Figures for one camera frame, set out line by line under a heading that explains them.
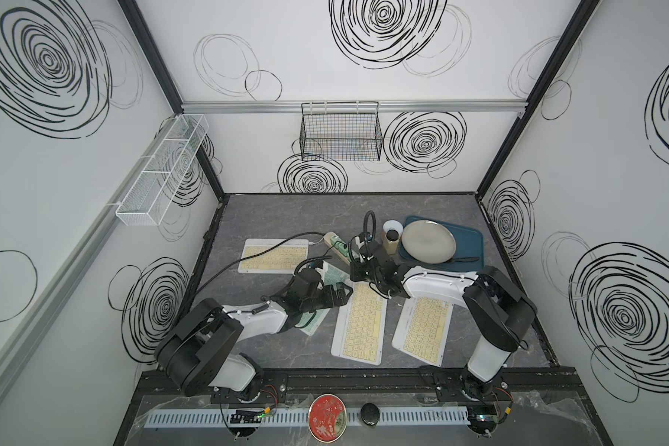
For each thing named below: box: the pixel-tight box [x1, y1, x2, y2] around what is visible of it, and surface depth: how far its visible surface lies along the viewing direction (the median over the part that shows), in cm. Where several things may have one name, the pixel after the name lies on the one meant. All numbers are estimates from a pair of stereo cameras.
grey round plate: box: [401, 219, 457, 264], surface depth 107 cm
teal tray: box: [398, 215, 485, 273], surface depth 105 cm
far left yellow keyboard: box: [237, 237, 310, 275], surface depth 104 cm
